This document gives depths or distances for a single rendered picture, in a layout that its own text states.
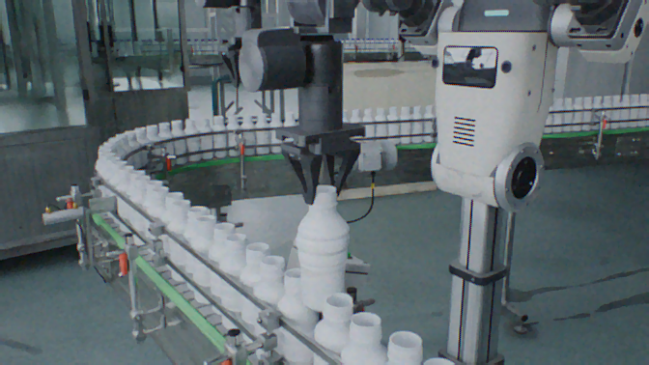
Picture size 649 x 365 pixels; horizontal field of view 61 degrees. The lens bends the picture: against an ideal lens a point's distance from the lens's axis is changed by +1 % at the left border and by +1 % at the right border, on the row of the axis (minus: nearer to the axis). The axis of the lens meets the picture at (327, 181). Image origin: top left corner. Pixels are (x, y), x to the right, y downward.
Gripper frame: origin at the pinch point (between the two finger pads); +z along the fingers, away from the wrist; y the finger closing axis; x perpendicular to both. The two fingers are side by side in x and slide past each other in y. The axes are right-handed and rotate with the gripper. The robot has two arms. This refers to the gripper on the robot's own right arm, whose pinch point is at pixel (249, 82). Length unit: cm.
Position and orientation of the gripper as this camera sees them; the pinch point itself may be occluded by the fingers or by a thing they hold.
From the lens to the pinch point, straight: 113.8
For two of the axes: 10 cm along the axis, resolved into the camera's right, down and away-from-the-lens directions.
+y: -8.0, 1.7, -5.8
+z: 0.0, 9.6, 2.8
